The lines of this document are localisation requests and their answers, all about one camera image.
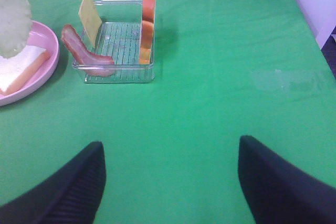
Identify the pink round plate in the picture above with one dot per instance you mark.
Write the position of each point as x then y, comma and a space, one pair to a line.
41, 36

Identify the yellow cheese slice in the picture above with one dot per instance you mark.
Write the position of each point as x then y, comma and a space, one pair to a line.
90, 20

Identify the green tablecloth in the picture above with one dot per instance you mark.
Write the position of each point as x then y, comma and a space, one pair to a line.
223, 69

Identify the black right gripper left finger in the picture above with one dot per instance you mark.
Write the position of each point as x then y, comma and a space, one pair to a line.
71, 195

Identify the green lettuce leaf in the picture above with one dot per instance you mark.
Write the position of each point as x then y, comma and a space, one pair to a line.
16, 24

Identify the right clear plastic container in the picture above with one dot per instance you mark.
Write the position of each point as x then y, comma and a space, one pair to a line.
119, 38

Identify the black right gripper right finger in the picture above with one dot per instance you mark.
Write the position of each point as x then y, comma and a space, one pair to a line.
278, 192

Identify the toast bread slice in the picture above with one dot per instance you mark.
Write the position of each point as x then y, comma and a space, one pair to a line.
17, 70
147, 31

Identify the bacon strip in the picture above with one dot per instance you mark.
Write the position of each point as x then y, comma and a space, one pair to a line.
79, 51

